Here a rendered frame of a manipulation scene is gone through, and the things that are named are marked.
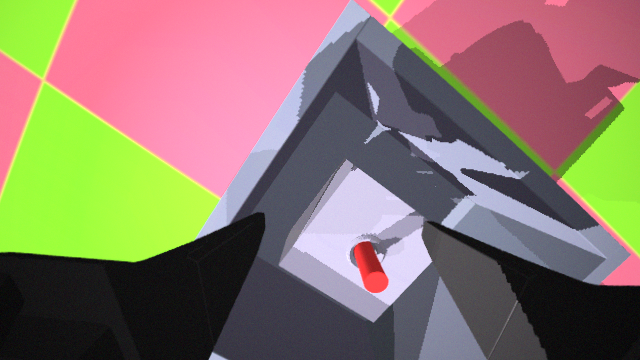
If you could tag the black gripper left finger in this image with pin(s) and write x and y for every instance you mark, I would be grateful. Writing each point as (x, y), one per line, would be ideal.
(170, 306)

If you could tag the red peg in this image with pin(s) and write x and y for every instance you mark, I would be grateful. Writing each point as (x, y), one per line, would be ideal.
(372, 271)

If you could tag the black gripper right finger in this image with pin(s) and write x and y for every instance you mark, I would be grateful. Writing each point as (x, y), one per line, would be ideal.
(519, 310)

